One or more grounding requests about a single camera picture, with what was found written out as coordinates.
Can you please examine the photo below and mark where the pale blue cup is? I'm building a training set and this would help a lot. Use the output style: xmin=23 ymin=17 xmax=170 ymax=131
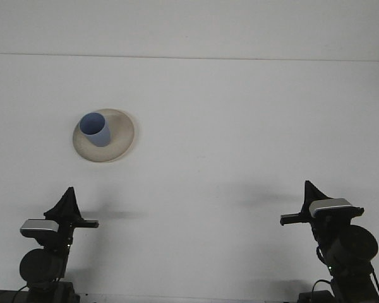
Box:
xmin=78 ymin=112 xmax=111 ymax=148

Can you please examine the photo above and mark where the pale round plate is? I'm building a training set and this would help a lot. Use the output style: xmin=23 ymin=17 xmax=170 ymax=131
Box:
xmin=71 ymin=108 xmax=139 ymax=164

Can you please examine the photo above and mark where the dark base platform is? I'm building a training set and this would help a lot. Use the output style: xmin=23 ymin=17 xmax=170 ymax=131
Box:
xmin=0 ymin=288 xmax=23 ymax=303

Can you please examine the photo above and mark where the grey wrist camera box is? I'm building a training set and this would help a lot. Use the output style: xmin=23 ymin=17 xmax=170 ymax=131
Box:
xmin=20 ymin=220 xmax=59 ymax=239
xmin=308 ymin=198 xmax=352 ymax=219

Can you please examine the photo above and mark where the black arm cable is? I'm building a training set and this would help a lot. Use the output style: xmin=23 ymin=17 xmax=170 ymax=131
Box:
xmin=14 ymin=285 xmax=29 ymax=303
xmin=311 ymin=270 xmax=379 ymax=303

